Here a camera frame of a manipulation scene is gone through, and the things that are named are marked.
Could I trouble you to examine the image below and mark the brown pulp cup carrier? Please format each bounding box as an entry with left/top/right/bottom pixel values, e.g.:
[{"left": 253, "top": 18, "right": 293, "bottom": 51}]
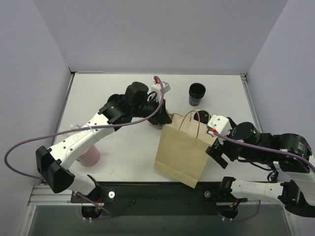
[{"left": 148, "top": 112, "right": 174, "bottom": 126}]

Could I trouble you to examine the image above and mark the tan paper bag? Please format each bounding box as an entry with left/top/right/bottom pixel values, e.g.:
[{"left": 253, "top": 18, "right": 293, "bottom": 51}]
[{"left": 154, "top": 110, "right": 216, "bottom": 188}]

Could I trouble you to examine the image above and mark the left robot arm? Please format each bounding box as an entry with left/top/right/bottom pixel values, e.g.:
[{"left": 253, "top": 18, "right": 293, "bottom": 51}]
[{"left": 35, "top": 82, "right": 172, "bottom": 202}]

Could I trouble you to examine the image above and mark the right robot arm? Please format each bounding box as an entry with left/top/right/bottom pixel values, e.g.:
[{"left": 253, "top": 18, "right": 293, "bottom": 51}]
[{"left": 206, "top": 115, "right": 315, "bottom": 219}]

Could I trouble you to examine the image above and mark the stack of black cups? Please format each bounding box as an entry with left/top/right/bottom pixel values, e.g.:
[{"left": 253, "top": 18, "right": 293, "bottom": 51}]
[{"left": 189, "top": 83, "right": 206, "bottom": 106}]

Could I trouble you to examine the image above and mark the pink straw holder cup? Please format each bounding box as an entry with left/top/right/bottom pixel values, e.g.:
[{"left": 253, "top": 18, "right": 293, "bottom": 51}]
[{"left": 77, "top": 145, "right": 100, "bottom": 167}]

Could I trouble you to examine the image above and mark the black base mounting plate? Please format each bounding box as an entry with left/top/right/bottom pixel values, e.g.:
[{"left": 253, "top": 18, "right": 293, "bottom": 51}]
[{"left": 71, "top": 181, "right": 247, "bottom": 217}]

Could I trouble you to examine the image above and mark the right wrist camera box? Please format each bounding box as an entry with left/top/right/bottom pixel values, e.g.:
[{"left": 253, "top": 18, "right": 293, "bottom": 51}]
[{"left": 207, "top": 115, "right": 231, "bottom": 137}]

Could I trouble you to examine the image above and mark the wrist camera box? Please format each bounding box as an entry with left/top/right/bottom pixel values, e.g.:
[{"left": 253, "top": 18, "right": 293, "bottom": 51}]
[
  {"left": 151, "top": 82, "right": 171, "bottom": 102},
  {"left": 207, "top": 115, "right": 231, "bottom": 137}
]

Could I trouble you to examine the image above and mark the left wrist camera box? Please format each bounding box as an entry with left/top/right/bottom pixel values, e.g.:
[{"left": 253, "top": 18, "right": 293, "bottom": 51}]
[{"left": 151, "top": 82, "right": 171, "bottom": 102}]

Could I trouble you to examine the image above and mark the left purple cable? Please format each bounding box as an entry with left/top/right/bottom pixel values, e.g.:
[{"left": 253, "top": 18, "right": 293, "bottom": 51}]
[{"left": 4, "top": 75, "right": 165, "bottom": 219}]

